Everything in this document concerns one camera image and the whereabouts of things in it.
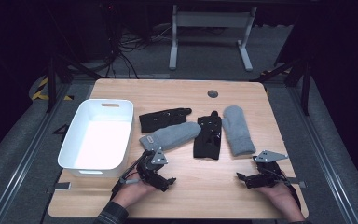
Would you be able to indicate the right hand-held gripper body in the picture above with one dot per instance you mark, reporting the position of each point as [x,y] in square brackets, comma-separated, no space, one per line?
[267,177]

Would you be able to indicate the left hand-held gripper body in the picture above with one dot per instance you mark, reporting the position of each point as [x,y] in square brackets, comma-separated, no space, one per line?
[152,169]

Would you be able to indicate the grey mitten with label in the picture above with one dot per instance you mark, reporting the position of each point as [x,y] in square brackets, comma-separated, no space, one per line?
[174,135]

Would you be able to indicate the plain grey mitten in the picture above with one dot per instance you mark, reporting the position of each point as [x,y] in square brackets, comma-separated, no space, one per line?
[237,130]

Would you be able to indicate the black glove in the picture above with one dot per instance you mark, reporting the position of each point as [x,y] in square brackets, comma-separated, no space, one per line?
[206,141]
[158,119]

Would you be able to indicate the white plastic bin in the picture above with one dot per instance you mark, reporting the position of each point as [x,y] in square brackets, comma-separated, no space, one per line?
[99,140]

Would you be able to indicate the person's right hand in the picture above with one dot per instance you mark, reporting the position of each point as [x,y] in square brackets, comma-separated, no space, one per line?
[284,199]

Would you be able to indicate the person's left hand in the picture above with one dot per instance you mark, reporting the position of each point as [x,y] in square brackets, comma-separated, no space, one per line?
[132,193]

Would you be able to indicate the grey tape strip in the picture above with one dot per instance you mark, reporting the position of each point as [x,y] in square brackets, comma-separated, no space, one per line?
[298,183]

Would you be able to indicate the black metal stand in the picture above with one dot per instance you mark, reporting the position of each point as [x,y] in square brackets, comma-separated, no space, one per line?
[306,87]
[51,84]

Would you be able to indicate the yellow black hazard tape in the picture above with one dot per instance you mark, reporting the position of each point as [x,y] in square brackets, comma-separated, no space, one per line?
[40,93]

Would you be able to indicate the white metal desk frame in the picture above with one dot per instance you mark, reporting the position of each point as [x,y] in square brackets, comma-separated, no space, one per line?
[211,19]

